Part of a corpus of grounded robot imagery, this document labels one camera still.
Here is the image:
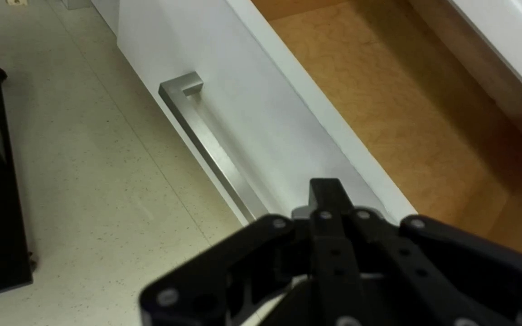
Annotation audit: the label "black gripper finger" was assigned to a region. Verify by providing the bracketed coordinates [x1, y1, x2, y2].
[303, 179, 396, 326]

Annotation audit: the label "steel drawer handle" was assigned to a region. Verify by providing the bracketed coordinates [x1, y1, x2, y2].
[158, 72, 267, 220]

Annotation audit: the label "wooden top drawer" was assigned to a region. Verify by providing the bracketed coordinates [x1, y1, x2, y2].
[116, 0, 522, 253]

